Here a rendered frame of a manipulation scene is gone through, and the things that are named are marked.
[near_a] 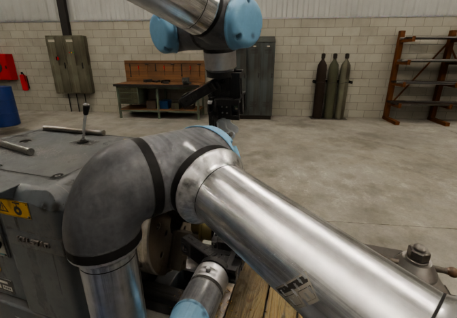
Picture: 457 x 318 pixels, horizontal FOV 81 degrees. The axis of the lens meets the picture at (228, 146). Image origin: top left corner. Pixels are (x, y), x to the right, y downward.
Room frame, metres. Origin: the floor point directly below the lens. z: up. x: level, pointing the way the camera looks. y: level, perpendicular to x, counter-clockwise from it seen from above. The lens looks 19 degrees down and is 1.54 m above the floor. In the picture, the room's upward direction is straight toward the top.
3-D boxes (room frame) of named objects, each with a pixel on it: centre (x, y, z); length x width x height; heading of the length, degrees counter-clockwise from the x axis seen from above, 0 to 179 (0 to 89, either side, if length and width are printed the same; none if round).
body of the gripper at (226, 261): (0.52, 0.01, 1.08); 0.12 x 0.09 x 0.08; 163
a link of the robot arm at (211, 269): (0.45, 0.04, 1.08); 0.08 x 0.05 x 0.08; 73
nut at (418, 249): (0.43, -0.38, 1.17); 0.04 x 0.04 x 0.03
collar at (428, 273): (0.43, -0.38, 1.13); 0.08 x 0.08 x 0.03
